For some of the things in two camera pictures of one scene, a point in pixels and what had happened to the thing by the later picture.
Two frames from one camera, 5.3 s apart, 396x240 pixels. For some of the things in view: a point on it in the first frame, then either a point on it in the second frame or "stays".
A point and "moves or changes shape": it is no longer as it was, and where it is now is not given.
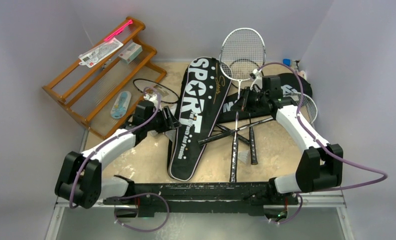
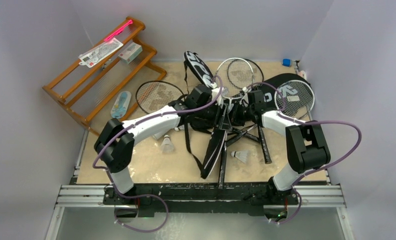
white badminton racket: (241, 51) → (234, 76)
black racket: (245, 73) → (260, 132)
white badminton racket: (308, 102) moves or changes shape
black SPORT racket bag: (203, 92) moves or changes shape
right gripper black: (247, 98) → (236, 112)
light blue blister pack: (121, 104) stays
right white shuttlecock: (242, 155) stays
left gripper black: (169, 121) → (210, 123)
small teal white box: (131, 52) stays
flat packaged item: (89, 57) stays
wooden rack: (104, 86) stays
